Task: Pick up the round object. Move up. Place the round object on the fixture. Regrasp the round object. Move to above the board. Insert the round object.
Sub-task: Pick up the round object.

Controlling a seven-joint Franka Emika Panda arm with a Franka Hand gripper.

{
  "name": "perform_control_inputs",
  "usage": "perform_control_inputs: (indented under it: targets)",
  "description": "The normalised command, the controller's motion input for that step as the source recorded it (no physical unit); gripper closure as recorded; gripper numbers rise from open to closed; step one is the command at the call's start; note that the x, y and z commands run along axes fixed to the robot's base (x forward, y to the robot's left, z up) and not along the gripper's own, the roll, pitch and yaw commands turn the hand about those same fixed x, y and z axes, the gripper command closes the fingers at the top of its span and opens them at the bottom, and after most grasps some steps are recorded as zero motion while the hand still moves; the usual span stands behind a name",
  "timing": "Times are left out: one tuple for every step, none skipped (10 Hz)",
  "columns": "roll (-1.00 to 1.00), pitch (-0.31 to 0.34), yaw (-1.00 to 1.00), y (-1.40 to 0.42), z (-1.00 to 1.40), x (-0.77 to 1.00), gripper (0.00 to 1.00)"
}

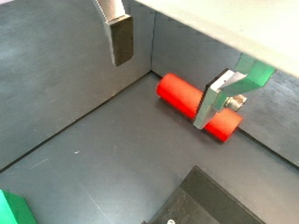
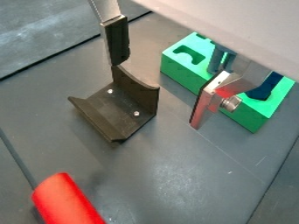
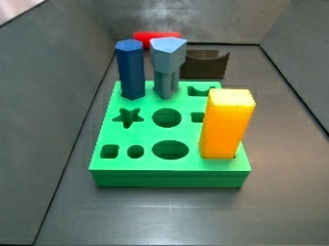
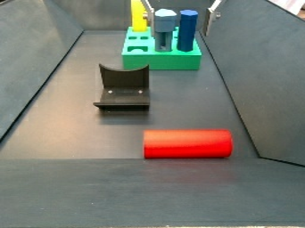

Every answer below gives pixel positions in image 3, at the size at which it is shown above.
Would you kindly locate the red cylinder peg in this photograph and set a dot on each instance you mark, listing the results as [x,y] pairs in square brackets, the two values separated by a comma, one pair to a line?
[145,36]

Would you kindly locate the yellow square block peg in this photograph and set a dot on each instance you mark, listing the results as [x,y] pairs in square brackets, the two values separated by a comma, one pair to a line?
[229,110]

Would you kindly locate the light blue pentagonal peg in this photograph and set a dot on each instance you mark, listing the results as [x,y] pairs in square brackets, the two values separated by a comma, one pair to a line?
[167,52]

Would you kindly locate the black curved cradle stand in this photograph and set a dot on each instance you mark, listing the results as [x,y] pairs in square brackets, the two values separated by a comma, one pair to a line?
[203,64]

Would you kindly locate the green shape sorter board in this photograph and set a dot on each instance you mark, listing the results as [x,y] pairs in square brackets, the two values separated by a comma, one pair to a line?
[147,143]

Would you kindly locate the dark blue hexagonal peg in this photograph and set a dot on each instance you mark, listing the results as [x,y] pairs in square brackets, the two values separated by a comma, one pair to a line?
[130,60]

